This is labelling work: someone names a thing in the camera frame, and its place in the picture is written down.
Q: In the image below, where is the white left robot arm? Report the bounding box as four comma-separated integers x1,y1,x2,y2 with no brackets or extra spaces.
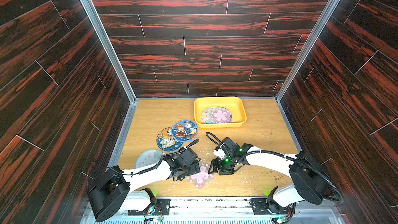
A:
88,147,200,223

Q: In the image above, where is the aluminium front rail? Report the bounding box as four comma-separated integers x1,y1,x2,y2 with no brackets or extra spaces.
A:
79,196,346,224

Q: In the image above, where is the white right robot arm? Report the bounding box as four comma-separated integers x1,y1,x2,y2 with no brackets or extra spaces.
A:
206,132,326,207

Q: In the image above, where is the pink flower coaster front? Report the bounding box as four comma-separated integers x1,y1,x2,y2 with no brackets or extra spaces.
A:
213,107,232,123

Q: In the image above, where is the aluminium corner post left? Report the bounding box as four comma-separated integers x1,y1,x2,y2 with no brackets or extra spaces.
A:
80,0,137,104

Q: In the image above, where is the white colourful pattern coaster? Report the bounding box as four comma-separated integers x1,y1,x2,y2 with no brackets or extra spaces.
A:
201,107,217,123

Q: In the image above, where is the pink flower coaster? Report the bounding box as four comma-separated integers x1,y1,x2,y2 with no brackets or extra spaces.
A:
187,161,214,189
213,107,232,123

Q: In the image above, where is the aluminium corner post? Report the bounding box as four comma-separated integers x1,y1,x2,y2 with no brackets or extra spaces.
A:
276,0,341,105
80,0,137,104

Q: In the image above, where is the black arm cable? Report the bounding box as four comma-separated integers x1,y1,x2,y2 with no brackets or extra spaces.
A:
90,139,200,218
206,132,344,224

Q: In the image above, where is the yellow plastic storage tray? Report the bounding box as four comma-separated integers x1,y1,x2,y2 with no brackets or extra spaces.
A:
194,96,247,128

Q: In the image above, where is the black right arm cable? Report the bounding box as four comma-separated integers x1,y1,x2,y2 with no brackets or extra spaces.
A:
206,132,344,224

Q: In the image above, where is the blue red car coaster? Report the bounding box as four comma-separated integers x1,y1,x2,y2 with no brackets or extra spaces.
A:
172,120,198,142

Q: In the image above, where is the blue cartoon animals coaster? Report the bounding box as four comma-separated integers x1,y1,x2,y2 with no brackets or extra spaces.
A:
157,127,183,152

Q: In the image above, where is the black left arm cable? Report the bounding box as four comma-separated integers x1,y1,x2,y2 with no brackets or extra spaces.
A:
90,139,200,218

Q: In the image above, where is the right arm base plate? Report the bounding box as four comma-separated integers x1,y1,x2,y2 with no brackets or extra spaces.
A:
249,198,296,215

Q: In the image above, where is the green bunny round coaster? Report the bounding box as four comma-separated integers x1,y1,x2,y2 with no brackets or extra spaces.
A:
135,149,163,169

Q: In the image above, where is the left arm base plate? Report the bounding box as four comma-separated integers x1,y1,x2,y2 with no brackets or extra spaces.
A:
127,198,171,216

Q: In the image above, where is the aluminium corner post right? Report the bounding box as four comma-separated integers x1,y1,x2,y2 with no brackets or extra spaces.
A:
276,0,341,105

